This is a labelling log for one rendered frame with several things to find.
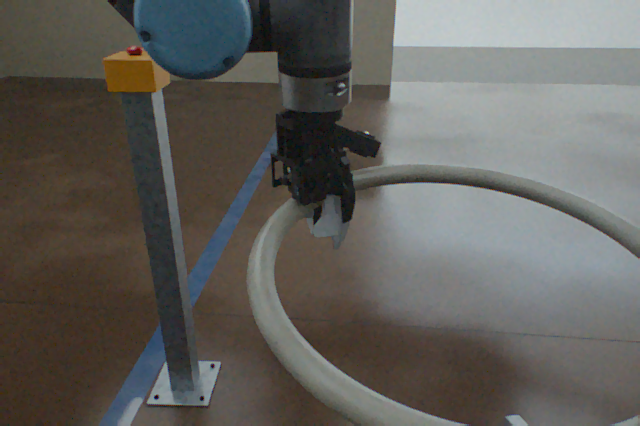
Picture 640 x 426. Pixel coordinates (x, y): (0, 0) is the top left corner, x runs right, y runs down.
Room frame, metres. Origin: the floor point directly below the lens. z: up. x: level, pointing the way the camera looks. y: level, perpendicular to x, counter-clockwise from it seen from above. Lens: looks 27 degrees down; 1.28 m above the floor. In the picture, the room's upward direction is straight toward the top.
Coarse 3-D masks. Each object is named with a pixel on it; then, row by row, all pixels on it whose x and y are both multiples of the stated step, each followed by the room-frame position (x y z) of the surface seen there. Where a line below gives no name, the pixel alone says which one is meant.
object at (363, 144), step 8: (336, 128) 0.64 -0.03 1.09; (344, 128) 0.65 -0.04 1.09; (328, 136) 0.63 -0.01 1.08; (336, 136) 0.64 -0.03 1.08; (344, 136) 0.65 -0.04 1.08; (352, 136) 0.66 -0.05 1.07; (360, 136) 0.67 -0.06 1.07; (368, 136) 0.69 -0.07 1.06; (344, 144) 0.65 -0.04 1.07; (352, 144) 0.66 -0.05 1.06; (360, 144) 0.67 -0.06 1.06; (368, 144) 0.68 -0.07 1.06; (376, 144) 0.69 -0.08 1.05; (352, 152) 0.69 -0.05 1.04; (360, 152) 0.67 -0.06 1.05; (368, 152) 0.68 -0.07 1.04; (376, 152) 0.69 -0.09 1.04
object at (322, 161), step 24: (288, 120) 0.60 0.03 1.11; (312, 120) 0.61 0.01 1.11; (336, 120) 0.62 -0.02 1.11; (288, 144) 0.61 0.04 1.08; (312, 144) 0.63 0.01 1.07; (336, 144) 0.65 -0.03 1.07; (288, 168) 0.62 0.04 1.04; (312, 168) 0.60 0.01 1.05; (336, 168) 0.62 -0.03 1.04; (312, 192) 0.60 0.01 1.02
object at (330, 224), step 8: (328, 200) 0.63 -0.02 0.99; (336, 200) 0.63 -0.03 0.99; (328, 208) 0.63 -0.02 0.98; (336, 208) 0.64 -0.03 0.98; (328, 216) 0.62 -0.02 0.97; (336, 216) 0.63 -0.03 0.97; (320, 224) 0.61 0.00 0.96; (328, 224) 0.62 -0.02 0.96; (336, 224) 0.63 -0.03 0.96; (344, 224) 0.63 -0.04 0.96; (320, 232) 0.61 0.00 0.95; (328, 232) 0.62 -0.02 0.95; (336, 232) 0.63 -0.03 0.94; (344, 232) 0.63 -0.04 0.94; (336, 240) 0.64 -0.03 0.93; (336, 248) 0.64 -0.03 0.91
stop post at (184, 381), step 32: (128, 64) 1.24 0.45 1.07; (128, 96) 1.26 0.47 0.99; (160, 96) 1.32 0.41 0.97; (128, 128) 1.26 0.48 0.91; (160, 128) 1.29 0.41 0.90; (160, 160) 1.26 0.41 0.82; (160, 192) 1.26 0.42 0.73; (160, 224) 1.26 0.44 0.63; (160, 256) 1.26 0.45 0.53; (160, 288) 1.26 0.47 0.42; (160, 320) 1.26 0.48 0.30; (192, 320) 1.33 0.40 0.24; (192, 352) 1.29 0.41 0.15; (160, 384) 1.29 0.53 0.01; (192, 384) 1.26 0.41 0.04
